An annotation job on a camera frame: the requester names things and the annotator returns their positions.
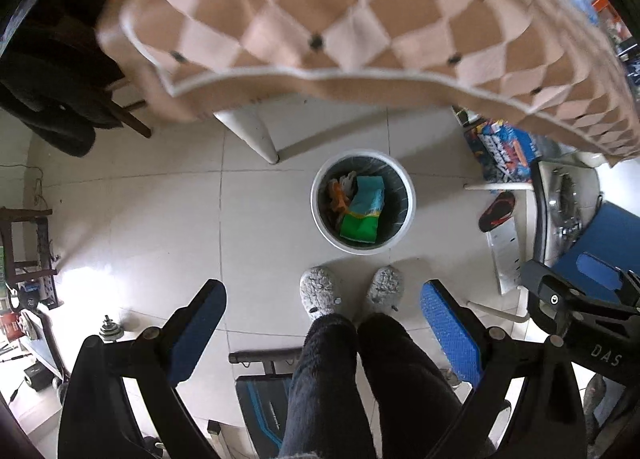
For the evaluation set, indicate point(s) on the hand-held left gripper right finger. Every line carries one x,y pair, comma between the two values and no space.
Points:
450,329

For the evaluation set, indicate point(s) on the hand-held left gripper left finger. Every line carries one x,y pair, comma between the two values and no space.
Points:
197,329

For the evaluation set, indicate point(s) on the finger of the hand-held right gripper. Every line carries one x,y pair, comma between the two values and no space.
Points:
597,270
632,289

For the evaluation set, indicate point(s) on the white bin with black liner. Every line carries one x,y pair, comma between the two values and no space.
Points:
322,229

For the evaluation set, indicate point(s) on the person's right leg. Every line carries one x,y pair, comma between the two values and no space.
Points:
410,379

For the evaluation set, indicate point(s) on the person's leg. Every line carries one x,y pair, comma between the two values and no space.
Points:
325,389
410,379

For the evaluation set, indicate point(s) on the person's right grey slipper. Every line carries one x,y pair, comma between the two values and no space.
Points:
385,286

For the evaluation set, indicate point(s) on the person's grey slipper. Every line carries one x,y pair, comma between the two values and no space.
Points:
385,286
320,289

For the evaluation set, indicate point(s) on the small dumbbell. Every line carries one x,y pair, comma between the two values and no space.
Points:
111,330

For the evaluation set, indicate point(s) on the black blue gaming chair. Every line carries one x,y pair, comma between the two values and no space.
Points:
262,391

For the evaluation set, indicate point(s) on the white plastic panel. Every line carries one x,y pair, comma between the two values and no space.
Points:
505,251

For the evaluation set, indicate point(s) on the black and red sandal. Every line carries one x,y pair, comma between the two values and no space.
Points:
496,211

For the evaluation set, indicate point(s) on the person's left grey slipper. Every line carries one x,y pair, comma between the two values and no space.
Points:
320,289

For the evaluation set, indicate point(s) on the green snack packet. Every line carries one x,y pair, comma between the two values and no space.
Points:
359,229

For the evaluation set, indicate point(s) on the person's left leg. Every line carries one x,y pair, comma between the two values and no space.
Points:
325,389

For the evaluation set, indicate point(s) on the colourful printed box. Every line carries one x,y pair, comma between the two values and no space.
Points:
500,151

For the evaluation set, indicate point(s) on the teal tissue packet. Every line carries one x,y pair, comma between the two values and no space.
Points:
371,196

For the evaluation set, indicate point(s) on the white power strip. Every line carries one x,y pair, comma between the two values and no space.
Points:
39,289

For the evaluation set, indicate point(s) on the small black box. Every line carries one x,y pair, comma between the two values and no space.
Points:
37,377

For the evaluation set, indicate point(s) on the orange wrapper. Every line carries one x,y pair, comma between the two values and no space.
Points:
336,199

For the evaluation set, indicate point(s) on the white plastic bag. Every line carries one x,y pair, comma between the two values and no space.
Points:
348,181

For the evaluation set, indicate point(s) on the dark wooden stool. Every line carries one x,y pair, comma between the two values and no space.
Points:
25,239

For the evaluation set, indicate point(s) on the dark wooden chair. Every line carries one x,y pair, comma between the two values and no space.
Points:
131,116

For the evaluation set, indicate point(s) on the black jacket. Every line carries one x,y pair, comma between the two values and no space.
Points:
55,74

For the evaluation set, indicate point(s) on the pink checkered quilted table cover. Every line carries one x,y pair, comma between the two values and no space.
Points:
350,24

